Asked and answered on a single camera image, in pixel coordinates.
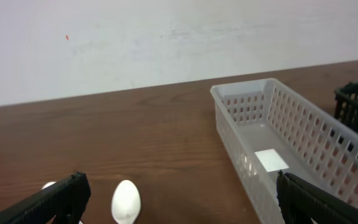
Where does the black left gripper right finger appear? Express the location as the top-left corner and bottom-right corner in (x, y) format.
(276, 170), (358, 224)

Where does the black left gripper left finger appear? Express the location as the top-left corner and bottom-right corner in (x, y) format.
(0, 172), (91, 224)

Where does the white plastic utensil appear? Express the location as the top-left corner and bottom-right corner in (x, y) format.
(41, 181), (83, 224)

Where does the white label sticker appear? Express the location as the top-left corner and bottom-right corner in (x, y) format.
(255, 149), (289, 172)

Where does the white plastic spoon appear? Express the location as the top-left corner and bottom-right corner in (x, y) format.
(111, 180), (141, 224)

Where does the clear perforated plastic basket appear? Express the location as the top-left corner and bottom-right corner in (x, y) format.
(211, 78), (358, 223)

